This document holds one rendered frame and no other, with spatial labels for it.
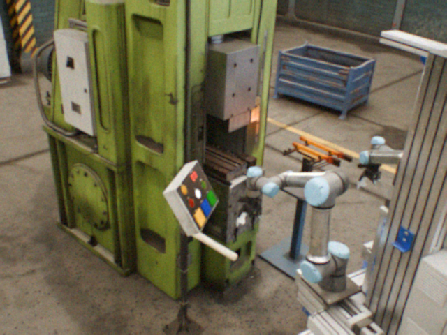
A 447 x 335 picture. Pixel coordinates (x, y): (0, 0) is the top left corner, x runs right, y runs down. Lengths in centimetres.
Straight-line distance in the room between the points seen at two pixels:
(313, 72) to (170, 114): 425
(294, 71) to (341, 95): 79
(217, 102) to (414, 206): 127
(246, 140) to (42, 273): 183
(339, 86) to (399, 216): 452
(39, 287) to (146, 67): 182
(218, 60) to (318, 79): 411
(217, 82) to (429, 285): 154
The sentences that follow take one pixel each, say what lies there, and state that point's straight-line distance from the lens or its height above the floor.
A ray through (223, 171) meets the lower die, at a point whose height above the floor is 98.
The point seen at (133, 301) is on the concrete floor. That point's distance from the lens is 353.
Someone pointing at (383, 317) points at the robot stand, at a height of 74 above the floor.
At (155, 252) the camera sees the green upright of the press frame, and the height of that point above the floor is 32.
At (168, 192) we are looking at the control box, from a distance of 245.
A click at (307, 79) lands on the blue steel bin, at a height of 42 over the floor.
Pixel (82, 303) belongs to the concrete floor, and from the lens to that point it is 358.
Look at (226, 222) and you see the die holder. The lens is 315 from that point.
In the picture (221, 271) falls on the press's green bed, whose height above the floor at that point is 20.
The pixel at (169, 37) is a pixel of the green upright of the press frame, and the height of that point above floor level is 186.
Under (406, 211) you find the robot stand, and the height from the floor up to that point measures 135.
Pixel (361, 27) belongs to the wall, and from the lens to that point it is 1115.
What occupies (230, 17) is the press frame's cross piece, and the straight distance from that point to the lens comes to 287.
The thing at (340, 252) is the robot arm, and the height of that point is 105.
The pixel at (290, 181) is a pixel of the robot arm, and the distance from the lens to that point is 241.
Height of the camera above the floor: 247
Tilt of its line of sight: 29 degrees down
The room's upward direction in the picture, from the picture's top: 3 degrees clockwise
